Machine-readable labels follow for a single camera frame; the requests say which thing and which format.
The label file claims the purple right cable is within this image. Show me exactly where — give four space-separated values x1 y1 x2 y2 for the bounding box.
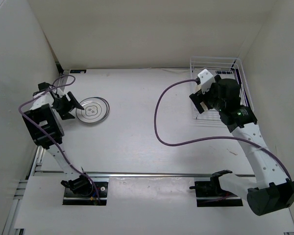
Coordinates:
154 78 293 182

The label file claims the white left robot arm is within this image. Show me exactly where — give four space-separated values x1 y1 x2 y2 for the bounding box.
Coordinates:
19 82 94 196

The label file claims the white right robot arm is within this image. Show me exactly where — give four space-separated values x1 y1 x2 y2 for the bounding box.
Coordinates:
190 74 294 216

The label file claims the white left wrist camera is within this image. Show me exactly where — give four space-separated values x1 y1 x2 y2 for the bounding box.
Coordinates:
33 92 54 107

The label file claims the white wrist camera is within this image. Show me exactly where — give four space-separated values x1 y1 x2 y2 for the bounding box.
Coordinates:
33 92 54 107
196 69 215 94

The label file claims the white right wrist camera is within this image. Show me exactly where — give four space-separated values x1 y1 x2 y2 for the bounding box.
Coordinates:
196 69 215 94

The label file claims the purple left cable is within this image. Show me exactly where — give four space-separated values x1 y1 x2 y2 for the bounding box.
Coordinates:
18 74 101 205

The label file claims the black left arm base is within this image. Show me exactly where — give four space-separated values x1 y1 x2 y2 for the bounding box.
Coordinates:
61 176 109 206

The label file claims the aluminium table rail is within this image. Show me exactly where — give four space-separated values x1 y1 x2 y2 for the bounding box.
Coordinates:
34 170 219 178

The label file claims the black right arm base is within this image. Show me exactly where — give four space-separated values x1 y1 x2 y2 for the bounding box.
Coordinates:
189 170 243 208

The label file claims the purple cable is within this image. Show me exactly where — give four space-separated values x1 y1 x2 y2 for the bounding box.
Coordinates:
154 78 293 182
18 74 101 205

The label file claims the white black-rimmed plate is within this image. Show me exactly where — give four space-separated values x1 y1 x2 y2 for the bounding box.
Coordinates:
75 97 110 125

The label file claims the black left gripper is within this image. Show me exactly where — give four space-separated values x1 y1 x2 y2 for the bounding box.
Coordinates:
51 91 84 120

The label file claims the white wire dish rack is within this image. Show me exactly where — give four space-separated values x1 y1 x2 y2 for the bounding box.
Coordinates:
190 56 254 125

